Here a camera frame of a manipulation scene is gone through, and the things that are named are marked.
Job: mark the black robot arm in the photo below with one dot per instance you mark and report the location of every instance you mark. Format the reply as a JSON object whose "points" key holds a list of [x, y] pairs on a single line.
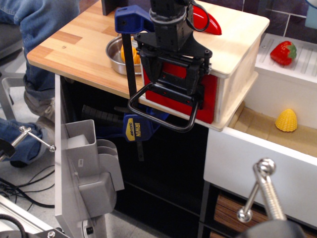
{"points": [[166, 10]]}

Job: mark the silver clamp screw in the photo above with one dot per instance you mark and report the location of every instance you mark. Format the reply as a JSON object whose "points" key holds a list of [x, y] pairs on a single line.
{"points": [[263, 170], [8, 149]]}

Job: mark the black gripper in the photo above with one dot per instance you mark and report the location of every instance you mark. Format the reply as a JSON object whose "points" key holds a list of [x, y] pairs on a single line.
{"points": [[174, 39]]}

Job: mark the yellow corn toy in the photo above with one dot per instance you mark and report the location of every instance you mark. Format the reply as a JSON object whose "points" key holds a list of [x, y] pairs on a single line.
{"points": [[287, 121]]}

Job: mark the blue quick-grip bar clamp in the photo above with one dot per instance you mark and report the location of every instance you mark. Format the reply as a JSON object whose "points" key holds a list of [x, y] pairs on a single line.
{"points": [[134, 128]]}

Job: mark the light wooden box housing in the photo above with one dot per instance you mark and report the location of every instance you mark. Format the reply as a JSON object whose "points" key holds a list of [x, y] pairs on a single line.
{"points": [[233, 59]]}

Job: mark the wooden drawer with red front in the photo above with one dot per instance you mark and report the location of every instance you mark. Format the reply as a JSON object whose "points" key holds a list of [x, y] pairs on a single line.
{"points": [[200, 105]]}

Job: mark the grey metal table leg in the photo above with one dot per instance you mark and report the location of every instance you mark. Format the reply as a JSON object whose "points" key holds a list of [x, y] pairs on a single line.
{"points": [[87, 172]]}

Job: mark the red chili pepper toy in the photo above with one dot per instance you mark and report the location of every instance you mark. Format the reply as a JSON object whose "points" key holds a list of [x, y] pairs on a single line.
{"points": [[204, 21]]}

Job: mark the red strawberry toy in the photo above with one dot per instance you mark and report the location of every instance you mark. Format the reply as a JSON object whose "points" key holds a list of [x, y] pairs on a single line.
{"points": [[284, 53]]}

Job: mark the near silver clamp screw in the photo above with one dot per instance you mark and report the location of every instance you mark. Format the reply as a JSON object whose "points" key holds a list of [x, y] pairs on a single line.
{"points": [[263, 170]]}

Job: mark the stainless steel bowl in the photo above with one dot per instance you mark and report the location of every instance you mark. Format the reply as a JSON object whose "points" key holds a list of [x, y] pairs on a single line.
{"points": [[113, 52]]}

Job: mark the grey sneaker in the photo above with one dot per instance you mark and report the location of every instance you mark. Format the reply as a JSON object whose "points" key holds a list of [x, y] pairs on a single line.
{"points": [[42, 108]]}

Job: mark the left silver clamp screw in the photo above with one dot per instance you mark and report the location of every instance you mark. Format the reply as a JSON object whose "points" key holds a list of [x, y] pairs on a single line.
{"points": [[8, 149]]}

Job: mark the person in blue jeans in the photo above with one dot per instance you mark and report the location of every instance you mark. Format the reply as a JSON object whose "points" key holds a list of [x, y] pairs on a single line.
{"points": [[37, 20]]}

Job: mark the white toy sink unit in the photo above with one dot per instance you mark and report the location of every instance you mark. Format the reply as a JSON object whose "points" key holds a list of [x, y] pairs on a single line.
{"points": [[252, 135]]}

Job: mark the orange toy in bowl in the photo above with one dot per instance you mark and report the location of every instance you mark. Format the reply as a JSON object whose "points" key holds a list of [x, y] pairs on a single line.
{"points": [[136, 57]]}

